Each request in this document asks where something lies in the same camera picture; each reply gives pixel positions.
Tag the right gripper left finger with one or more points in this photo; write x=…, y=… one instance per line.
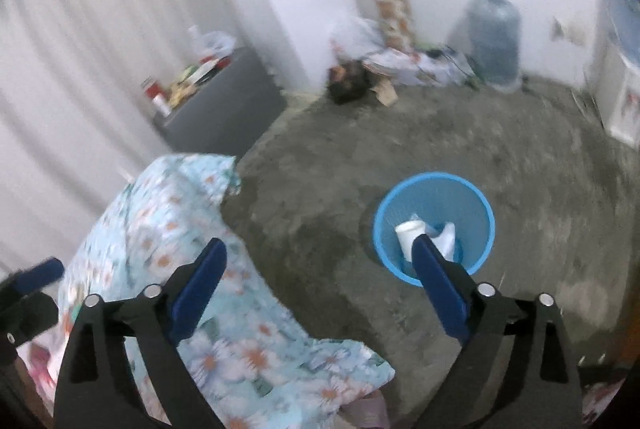
x=121, y=367

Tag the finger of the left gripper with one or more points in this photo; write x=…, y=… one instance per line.
x=41, y=276

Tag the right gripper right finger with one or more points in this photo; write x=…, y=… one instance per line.
x=515, y=367

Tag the red white snack bag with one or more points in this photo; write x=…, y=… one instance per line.
x=444, y=238

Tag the blue mesh trash basket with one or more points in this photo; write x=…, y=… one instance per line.
x=437, y=199

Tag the floral blue bed quilt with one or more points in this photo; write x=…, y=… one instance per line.
x=252, y=361

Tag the grey bedside cabinet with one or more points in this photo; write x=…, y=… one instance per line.
x=229, y=113

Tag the white water dispenser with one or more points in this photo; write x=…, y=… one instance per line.
x=613, y=81

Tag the dark box on floor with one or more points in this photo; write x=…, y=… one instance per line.
x=348, y=81

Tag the white curtain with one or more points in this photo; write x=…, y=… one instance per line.
x=74, y=120

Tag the large water jug on floor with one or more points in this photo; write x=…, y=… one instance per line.
x=494, y=28

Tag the clear plastic bag on cabinet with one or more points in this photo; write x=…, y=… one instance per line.
x=216, y=44

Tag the water jug on dispenser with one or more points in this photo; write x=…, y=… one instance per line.
x=622, y=19

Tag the white plastic bag by wall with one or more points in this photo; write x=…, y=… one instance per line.
x=355, y=38

